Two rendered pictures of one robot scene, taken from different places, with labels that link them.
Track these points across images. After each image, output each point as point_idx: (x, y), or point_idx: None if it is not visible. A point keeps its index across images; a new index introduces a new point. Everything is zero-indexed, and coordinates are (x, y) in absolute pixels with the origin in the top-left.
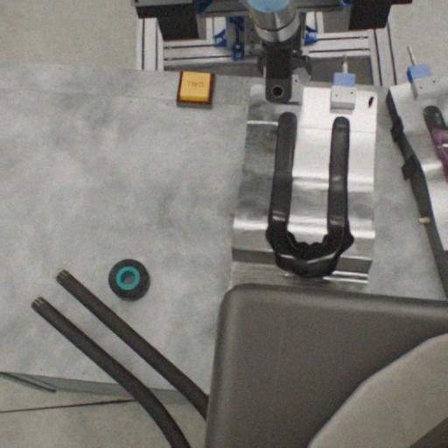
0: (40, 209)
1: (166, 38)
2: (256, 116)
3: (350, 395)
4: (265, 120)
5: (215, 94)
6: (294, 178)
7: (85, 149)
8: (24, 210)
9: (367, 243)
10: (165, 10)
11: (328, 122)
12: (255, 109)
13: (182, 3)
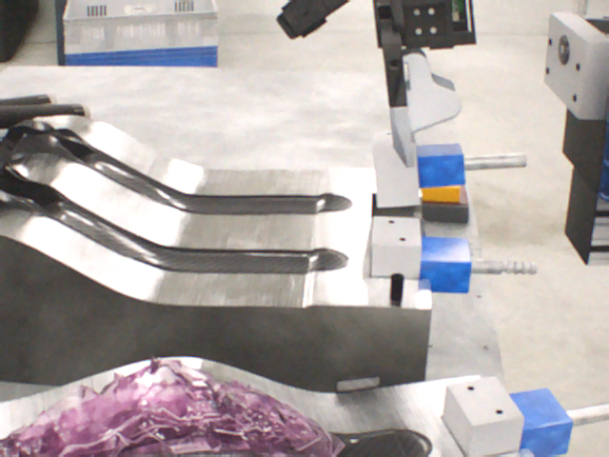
0: (192, 108)
1: (567, 229)
2: (336, 174)
3: None
4: (328, 182)
5: (430, 223)
6: (184, 213)
7: (297, 129)
8: (193, 100)
9: None
10: (580, 150)
11: (326, 245)
12: (354, 174)
13: (571, 109)
